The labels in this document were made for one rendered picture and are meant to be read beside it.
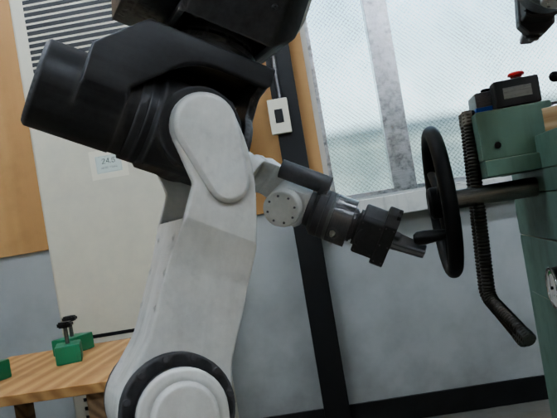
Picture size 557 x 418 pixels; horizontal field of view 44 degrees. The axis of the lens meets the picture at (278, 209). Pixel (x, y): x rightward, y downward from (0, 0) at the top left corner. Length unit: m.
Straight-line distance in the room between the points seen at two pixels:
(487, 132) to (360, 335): 1.51
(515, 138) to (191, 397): 0.77
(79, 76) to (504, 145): 0.77
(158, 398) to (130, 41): 0.43
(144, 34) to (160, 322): 0.35
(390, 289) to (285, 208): 1.51
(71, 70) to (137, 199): 1.57
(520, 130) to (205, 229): 0.67
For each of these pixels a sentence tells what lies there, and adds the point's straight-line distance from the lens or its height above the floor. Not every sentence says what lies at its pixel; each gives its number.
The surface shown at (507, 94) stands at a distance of 1.32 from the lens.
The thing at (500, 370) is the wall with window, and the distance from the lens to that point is 2.78.
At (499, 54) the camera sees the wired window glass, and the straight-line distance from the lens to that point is 2.86.
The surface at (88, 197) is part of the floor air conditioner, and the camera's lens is 2.46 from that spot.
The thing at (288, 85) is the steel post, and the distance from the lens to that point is 2.59.
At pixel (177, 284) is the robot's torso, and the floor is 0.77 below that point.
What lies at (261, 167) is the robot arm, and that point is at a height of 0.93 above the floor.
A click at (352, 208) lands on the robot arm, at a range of 1.21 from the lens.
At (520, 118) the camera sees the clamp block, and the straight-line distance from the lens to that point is 1.32.
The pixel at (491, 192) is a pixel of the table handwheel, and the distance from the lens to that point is 1.33.
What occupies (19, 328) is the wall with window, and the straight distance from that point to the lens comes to 2.90.
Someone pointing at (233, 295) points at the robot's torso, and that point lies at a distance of 0.88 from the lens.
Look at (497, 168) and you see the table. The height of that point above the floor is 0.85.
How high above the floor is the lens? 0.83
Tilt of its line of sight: 1 degrees up
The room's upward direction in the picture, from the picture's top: 9 degrees counter-clockwise
